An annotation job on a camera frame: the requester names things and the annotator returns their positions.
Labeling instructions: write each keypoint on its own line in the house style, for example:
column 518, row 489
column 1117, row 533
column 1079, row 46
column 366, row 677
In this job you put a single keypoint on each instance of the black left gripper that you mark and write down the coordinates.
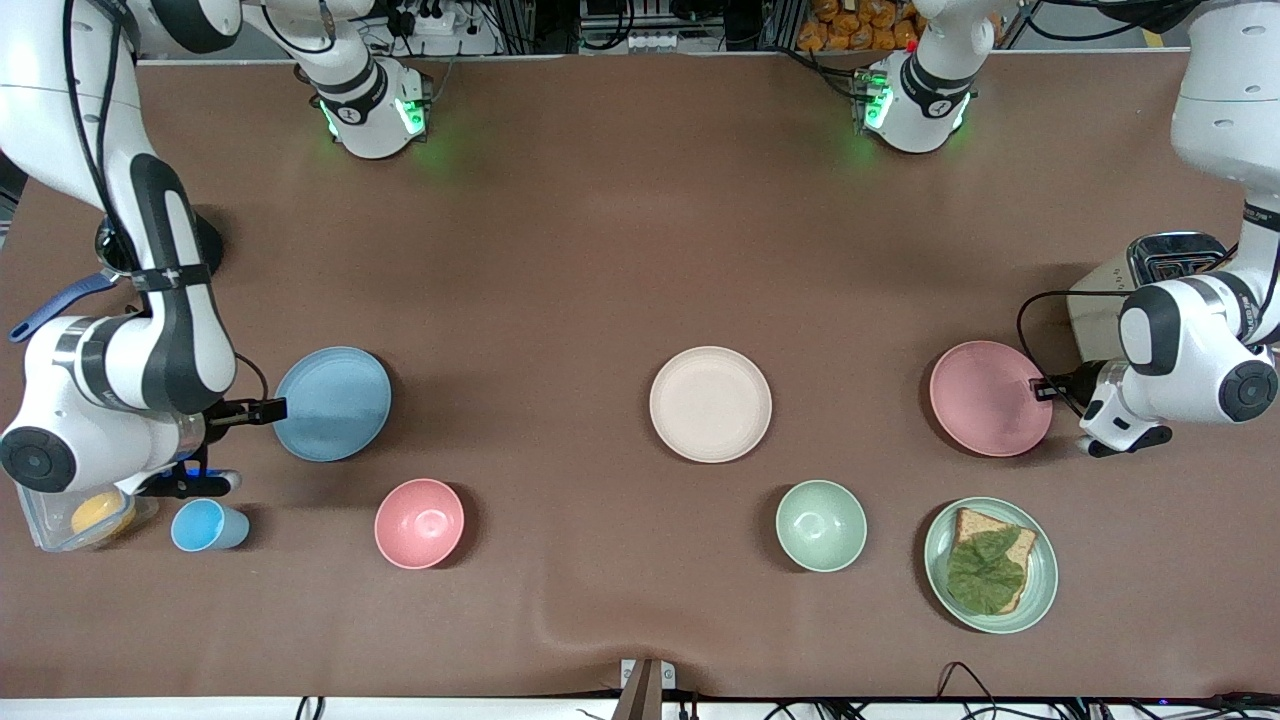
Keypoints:
column 1083, row 380

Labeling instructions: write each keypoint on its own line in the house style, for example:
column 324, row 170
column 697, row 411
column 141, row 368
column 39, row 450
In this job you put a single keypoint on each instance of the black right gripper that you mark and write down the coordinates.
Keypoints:
column 226, row 414

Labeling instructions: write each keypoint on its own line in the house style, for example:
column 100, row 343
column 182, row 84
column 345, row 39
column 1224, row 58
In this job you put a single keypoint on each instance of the blue plate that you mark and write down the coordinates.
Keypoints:
column 335, row 405

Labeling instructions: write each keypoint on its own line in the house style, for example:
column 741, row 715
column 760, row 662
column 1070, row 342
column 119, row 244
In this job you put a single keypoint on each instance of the pink plate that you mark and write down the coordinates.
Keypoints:
column 985, row 398

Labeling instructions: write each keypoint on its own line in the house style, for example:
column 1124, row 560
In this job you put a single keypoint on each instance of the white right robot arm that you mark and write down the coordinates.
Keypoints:
column 170, row 330

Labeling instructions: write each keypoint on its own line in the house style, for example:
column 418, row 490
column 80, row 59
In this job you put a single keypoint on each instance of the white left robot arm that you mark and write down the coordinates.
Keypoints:
column 1190, row 350

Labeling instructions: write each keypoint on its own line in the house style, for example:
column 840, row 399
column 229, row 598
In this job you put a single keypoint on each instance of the beige chrome toaster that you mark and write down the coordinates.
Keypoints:
column 1095, row 320

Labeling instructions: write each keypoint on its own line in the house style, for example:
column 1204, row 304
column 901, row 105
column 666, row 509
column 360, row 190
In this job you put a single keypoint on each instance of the blue plastic cup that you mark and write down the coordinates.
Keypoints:
column 200, row 525

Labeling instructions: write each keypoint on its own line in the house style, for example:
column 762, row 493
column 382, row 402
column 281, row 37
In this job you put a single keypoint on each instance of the bread slice under lettuce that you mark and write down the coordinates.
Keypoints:
column 972, row 520

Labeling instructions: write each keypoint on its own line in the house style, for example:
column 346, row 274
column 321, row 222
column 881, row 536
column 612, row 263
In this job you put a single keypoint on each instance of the green plate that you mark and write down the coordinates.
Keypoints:
column 1046, row 570

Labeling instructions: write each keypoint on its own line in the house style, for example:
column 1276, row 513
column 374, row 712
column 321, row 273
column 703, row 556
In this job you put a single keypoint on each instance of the pink bowl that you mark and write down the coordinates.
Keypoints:
column 420, row 525

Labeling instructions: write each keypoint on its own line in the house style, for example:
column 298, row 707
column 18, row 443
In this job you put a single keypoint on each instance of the green lettuce leaf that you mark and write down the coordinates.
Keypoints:
column 985, row 575

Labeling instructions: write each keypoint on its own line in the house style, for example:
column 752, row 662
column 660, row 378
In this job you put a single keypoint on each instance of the yellow round food piece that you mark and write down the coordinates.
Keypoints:
column 100, row 515

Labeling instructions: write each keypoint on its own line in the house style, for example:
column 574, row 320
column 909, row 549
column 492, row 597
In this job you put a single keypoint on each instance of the clear plastic food container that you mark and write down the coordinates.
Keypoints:
column 50, row 530

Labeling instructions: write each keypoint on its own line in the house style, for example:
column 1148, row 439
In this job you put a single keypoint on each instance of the green bowl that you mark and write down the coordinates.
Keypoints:
column 820, row 525

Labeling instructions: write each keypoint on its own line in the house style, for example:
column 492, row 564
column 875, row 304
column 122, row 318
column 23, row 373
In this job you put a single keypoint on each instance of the beige plate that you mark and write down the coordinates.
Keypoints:
column 710, row 405

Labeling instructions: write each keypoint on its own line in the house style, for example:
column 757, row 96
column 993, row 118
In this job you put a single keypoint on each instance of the brown table mat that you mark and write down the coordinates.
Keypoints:
column 600, row 250

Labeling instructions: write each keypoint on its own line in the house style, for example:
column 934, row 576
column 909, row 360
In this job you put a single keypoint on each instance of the orange snack bags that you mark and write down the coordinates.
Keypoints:
column 860, row 25

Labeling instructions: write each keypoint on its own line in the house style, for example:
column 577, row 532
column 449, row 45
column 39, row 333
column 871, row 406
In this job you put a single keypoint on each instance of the white power strip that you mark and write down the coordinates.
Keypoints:
column 435, row 20

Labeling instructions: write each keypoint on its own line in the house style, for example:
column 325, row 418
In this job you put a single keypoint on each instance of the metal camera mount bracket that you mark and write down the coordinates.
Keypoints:
column 645, row 690

